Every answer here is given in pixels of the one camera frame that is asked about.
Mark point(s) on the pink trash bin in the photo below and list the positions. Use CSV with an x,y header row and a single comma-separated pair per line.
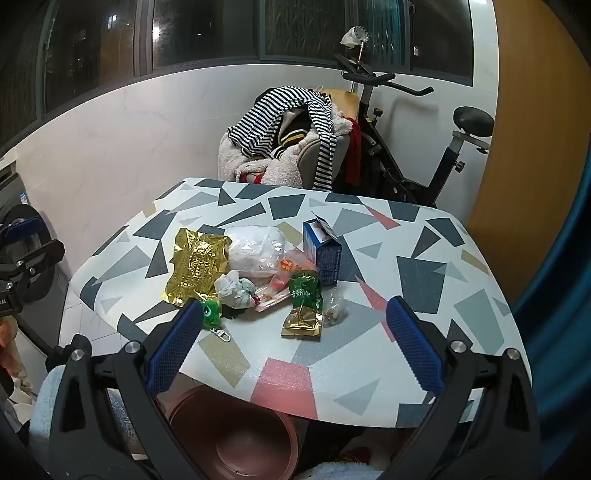
x,y
240,443

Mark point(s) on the geometric patterned tablecloth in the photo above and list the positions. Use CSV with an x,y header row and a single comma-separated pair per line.
x,y
323,355

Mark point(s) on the small gold packet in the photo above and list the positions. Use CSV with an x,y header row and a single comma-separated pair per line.
x,y
300,323

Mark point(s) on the white cloth on bike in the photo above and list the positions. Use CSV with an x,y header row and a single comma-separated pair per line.
x,y
354,37

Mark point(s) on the dark glass window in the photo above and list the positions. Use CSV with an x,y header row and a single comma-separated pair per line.
x,y
207,32

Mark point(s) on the white fleece coat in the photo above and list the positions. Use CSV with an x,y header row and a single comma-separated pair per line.
x,y
286,168

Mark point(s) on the black exercise bike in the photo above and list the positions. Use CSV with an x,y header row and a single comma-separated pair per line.
x,y
473,121

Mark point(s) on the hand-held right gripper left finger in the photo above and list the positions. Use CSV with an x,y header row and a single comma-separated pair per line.
x,y
175,341

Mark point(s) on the clear wrapper with orange print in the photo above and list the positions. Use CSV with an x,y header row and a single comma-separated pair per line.
x,y
287,265

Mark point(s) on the green snack packet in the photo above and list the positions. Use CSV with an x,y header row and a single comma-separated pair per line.
x,y
304,290

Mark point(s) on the gold foil bag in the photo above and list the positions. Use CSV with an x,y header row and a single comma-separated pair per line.
x,y
196,267

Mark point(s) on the light blue fleece pants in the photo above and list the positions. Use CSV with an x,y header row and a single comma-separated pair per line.
x,y
44,401

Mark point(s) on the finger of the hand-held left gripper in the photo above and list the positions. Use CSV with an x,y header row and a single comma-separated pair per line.
x,y
23,227
37,258

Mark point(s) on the clear bag with white contents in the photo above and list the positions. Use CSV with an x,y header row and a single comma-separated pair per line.
x,y
258,251

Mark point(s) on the dark jacket with yellow stripes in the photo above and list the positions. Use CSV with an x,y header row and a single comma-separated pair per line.
x,y
295,124

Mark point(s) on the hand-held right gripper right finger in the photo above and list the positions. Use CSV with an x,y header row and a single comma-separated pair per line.
x,y
415,346

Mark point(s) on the person's left hand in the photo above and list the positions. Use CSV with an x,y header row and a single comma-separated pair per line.
x,y
5,350

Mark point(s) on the small clear plastic bag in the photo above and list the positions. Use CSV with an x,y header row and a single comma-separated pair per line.
x,y
333,311

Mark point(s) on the white knotted plastic bag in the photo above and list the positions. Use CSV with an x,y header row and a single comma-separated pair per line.
x,y
233,290

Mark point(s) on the grey washing machine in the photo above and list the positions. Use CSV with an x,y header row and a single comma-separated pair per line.
x,y
51,286

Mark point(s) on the blue carton box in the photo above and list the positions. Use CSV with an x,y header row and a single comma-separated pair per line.
x,y
328,265

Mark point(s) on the wooden chair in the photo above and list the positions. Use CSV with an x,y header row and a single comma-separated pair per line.
x,y
344,106

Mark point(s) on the red garment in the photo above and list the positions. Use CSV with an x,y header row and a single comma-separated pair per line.
x,y
354,152

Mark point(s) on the black white striped shirt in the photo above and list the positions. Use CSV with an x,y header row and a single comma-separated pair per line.
x,y
263,115

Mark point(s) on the wooden door panel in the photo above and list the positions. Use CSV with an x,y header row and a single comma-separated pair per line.
x,y
531,138

